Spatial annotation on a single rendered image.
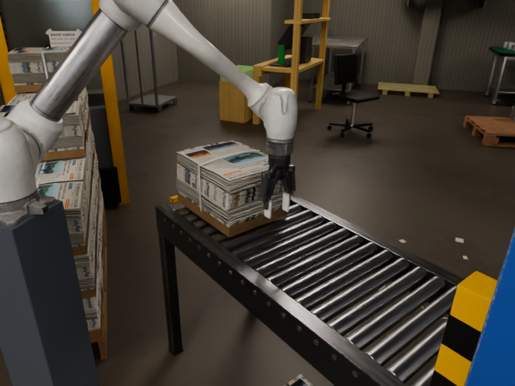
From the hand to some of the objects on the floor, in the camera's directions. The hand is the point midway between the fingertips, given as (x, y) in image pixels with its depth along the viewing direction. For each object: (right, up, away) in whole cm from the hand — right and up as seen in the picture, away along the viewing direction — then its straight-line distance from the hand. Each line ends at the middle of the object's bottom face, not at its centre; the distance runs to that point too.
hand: (277, 207), depth 148 cm
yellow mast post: (-120, -3, +208) cm, 240 cm away
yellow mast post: (-183, -10, +189) cm, 263 cm away
